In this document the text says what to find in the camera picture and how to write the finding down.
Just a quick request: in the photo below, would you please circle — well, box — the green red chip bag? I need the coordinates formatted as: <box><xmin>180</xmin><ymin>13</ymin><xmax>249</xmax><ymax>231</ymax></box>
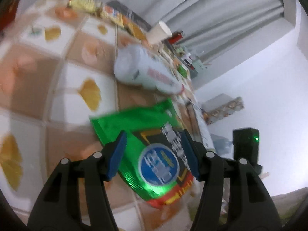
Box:
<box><xmin>90</xmin><ymin>99</ymin><xmax>193</xmax><ymax>209</ymax></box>

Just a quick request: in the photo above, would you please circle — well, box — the floral patterned board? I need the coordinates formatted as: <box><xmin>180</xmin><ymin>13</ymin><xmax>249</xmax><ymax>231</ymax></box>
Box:
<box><xmin>202</xmin><ymin>97</ymin><xmax>244</xmax><ymax>125</ymax></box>

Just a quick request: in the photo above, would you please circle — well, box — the dark grey cabinet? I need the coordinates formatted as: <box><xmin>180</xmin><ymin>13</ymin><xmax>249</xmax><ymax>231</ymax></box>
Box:
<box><xmin>173</xmin><ymin>44</ymin><xmax>211</xmax><ymax>79</ymax></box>

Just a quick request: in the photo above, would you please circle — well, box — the red thermos bottle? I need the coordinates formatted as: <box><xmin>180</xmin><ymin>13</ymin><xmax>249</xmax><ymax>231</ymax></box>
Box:
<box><xmin>168</xmin><ymin>31</ymin><xmax>183</xmax><ymax>44</ymax></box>

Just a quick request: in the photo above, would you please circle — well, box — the white grey curtain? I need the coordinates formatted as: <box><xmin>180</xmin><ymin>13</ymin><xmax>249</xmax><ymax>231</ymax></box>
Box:
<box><xmin>109</xmin><ymin>0</ymin><xmax>284</xmax><ymax>61</ymax></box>

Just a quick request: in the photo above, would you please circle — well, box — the patterned tablecloth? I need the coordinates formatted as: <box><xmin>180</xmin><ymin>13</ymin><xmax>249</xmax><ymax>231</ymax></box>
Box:
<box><xmin>0</xmin><ymin>0</ymin><xmax>217</xmax><ymax>231</ymax></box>

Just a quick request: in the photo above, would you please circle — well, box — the white yogurt drink bottle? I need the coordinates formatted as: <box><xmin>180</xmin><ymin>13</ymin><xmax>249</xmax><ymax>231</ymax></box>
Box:
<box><xmin>114</xmin><ymin>44</ymin><xmax>184</xmax><ymax>95</ymax></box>

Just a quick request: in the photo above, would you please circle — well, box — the white paper cup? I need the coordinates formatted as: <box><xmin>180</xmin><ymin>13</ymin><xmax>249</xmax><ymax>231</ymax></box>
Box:
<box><xmin>146</xmin><ymin>21</ymin><xmax>172</xmax><ymax>44</ymax></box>

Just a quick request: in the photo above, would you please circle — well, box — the gold foil flat packet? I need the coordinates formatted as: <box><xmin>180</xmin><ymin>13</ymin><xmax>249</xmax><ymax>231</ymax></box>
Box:
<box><xmin>124</xmin><ymin>20</ymin><xmax>147</xmax><ymax>41</ymax></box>

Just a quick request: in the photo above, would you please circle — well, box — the orange cartoon snack packet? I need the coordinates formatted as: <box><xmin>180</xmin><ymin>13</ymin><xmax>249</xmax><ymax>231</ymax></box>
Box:
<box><xmin>100</xmin><ymin>5</ymin><xmax>124</xmax><ymax>28</ymax></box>

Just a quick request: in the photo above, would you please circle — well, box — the dark box with pictures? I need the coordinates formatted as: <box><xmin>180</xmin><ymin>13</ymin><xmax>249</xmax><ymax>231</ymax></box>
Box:
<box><xmin>106</xmin><ymin>0</ymin><xmax>152</xmax><ymax>32</ymax></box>

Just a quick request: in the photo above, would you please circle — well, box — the gold snack packet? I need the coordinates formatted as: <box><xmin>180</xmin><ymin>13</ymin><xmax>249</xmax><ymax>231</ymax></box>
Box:
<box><xmin>67</xmin><ymin>0</ymin><xmax>102</xmax><ymax>17</ymax></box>

